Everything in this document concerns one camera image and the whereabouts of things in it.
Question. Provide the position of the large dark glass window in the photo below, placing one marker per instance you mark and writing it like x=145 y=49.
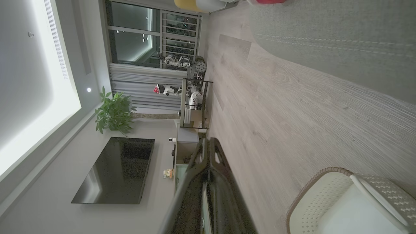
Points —
x=133 y=35

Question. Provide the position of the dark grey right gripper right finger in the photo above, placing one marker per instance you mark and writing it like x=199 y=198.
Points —
x=224 y=201

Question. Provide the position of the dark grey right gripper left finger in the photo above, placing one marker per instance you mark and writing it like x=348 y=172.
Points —
x=188 y=201

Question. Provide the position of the white device at desk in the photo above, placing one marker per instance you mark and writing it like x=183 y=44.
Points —
x=195 y=97

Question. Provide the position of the grey fabric sofa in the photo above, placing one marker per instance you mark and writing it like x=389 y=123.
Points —
x=341 y=26

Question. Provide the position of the grey pleated curtain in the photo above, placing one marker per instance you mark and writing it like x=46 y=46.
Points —
x=143 y=87

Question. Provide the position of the white perforated plastic laundry basket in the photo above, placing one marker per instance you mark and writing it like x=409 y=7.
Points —
x=328 y=204

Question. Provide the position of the small round ceiling sensor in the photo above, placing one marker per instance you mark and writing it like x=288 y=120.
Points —
x=30 y=34

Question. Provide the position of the white robot with red head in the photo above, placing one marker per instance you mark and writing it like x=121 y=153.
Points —
x=167 y=90

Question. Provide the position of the white robot with dark wheel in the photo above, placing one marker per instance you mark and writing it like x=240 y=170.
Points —
x=182 y=61

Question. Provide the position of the green potted plant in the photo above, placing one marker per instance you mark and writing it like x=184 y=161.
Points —
x=115 y=112

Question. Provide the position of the small colourful figurine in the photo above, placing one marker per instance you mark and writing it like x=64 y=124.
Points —
x=168 y=173

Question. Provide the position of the black flat television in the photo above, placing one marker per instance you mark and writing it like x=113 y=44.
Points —
x=117 y=172

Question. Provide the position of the small white security camera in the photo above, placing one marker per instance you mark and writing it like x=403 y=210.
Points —
x=172 y=139

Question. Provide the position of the grey television cabinet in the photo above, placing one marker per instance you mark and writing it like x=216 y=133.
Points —
x=187 y=143

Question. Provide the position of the white round seat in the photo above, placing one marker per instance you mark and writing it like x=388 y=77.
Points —
x=213 y=4

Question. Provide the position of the black frame desk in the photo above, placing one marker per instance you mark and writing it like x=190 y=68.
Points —
x=183 y=104

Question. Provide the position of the yellow round seat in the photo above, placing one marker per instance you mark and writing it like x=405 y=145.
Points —
x=187 y=5

